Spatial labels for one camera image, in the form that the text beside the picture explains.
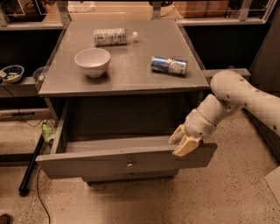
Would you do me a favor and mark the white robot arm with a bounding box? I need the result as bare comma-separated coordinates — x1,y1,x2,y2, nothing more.
169,70,280,157

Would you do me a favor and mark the green plastic bag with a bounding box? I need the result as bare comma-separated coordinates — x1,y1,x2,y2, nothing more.
41,122,57,143

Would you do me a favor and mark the black metal leg bar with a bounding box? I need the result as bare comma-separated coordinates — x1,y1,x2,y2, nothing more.
18,136,44,197

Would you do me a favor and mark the dark shoe tip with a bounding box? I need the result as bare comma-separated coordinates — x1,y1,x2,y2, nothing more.
0,213,12,224

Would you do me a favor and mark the white ceramic bowl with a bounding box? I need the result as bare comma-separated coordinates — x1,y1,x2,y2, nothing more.
74,48,111,77

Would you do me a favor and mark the grey drawer cabinet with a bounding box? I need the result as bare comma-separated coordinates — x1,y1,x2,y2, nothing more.
38,19,210,186

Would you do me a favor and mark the small grey bowl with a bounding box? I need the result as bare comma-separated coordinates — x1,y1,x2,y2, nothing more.
32,66,49,81

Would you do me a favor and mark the plastic water bottle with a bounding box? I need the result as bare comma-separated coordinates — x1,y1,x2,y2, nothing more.
93,28,138,46

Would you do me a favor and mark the grey bottom drawer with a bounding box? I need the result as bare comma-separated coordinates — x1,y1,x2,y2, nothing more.
82,169,179,182

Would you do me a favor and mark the black floor cable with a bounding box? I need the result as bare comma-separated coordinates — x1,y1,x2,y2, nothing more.
36,174,52,224

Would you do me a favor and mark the grey right shelf beam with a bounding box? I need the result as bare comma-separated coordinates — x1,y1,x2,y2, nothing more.
201,68,251,81

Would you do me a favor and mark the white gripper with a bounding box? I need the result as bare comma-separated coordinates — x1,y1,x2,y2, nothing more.
168,109,216,157

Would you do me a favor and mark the grey left shelf ledge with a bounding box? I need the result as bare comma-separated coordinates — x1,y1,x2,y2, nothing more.
0,77,38,98

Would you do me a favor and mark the grey top drawer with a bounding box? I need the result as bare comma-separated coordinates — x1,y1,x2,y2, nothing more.
36,95,217,179

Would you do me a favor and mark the grey drawer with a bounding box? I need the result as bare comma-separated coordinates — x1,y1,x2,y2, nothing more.
82,169,179,182
36,95,217,179

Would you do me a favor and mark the blue soda can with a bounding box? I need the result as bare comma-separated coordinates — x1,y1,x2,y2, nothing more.
150,56,187,75

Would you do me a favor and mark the white floor board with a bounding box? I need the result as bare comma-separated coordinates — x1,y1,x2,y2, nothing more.
265,166,280,205

